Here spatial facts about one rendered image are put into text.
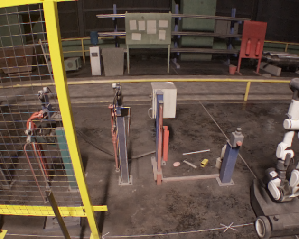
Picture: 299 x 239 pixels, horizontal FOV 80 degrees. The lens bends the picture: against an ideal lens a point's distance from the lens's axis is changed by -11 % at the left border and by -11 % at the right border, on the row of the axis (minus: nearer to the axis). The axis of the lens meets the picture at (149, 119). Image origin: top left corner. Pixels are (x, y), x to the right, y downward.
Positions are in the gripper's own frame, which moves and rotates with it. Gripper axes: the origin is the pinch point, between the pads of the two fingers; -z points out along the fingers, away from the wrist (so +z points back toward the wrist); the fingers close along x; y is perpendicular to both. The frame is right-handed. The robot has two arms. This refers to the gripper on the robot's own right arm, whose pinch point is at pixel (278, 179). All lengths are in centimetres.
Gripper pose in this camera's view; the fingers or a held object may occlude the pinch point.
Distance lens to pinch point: 190.6
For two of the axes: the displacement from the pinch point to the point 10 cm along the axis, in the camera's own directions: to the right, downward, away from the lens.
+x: -0.2, 2.7, -9.6
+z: 0.0, -9.6, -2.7
